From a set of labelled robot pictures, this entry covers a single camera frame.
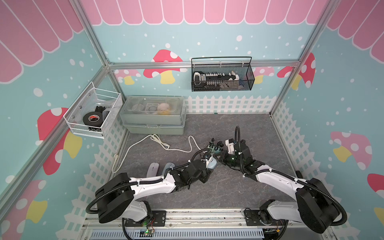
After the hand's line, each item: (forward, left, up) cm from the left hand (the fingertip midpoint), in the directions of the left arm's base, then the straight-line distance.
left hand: (208, 169), depth 82 cm
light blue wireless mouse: (+5, +24, -7) cm, 26 cm away
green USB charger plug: (+12, -3, 0) cm, 13 cm away
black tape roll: (+13, +56, +25) cm, 63 cm away
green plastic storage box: (+35, +36, +7) cm, 50 cm away
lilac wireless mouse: (+2, +32, -6) cm, 33 cm away
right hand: (+7, -2, +5) cm, 8 cm away
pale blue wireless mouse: (+2, -2, +5) cm, 5 cm away
